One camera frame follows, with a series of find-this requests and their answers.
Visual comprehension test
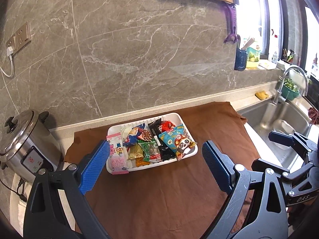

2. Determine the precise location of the red chocolate snack bag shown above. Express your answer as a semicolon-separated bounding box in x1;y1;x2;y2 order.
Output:
159;120;175;133

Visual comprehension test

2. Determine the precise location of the black snack packet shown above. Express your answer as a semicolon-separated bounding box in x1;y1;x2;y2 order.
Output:
148;119;175;161

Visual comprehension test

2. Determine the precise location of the blue yellow snack packet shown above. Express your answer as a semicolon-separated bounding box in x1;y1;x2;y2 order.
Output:
123;126;144;147

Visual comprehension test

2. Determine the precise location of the panda cartoon snack bag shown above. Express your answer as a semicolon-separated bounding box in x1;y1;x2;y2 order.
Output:
159;124;196;161

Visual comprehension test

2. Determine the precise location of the green snack packet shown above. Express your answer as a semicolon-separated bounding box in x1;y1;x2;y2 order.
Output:
138;140;161;162

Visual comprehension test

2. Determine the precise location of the black cooker power cord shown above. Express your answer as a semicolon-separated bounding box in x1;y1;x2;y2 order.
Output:
0;177;28;202

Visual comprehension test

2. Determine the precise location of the green yellow box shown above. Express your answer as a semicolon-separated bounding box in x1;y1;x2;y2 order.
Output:
246;47;260;69

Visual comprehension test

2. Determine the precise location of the brown cloth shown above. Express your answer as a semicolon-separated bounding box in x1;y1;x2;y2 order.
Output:
64;101;261;237

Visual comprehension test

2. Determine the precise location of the white long snack packet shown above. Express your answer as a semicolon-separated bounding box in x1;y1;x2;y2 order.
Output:
120;126;136;168

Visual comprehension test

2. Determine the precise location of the wall power socket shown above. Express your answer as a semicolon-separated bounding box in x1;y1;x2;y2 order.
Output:
6;21;31;55

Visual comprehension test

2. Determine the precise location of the yellow sponge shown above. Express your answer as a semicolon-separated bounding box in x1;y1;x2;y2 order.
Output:
255;91;269;100

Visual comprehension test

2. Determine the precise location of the white power cable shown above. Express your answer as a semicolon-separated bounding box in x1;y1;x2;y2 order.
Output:
0;46;15;78

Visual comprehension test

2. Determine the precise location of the green vegetable basket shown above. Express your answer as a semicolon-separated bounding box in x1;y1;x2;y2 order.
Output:
281;78;300;101

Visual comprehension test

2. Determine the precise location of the purple peeler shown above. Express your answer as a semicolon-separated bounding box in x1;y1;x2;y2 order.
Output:
224;3;238;44

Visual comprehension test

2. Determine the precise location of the clear orange snack packet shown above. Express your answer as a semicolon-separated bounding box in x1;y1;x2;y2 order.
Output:
135;158;150;167

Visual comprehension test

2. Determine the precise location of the blue utensil holder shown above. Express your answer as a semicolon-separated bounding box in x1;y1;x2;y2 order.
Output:
234;48;247;71

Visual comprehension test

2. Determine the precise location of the yellow gold snack packet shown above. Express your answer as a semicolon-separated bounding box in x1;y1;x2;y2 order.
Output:
128;144;144;160

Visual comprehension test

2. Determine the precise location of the dark red small packet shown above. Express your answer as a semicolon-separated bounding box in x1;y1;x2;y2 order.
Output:
138;128;153;142

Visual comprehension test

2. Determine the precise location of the chrome faucet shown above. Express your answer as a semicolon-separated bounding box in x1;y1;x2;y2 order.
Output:
272;65;309;105

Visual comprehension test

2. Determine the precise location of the pink cartoon candy packet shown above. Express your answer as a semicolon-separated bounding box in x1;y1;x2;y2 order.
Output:
106;132;129;175

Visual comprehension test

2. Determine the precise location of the stainless steel sink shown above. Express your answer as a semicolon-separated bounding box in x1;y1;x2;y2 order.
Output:
238;98;318;172

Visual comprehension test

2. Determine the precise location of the stainless steel rice cooker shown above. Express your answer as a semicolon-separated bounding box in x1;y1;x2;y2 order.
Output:
1;110;64;183

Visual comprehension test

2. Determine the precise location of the white plastic tray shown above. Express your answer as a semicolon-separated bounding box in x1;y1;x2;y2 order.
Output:
106;113;198;175

